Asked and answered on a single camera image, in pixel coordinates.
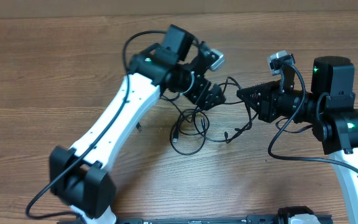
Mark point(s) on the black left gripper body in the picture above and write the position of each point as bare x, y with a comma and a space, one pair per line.
199, 89

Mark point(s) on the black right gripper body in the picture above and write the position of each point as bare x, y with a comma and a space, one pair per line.
287, 103

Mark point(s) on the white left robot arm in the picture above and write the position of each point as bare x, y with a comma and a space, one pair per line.
79, 175

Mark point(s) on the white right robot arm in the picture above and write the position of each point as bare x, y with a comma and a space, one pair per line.
328, 108

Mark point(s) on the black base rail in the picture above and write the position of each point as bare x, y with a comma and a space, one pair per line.
285, 215

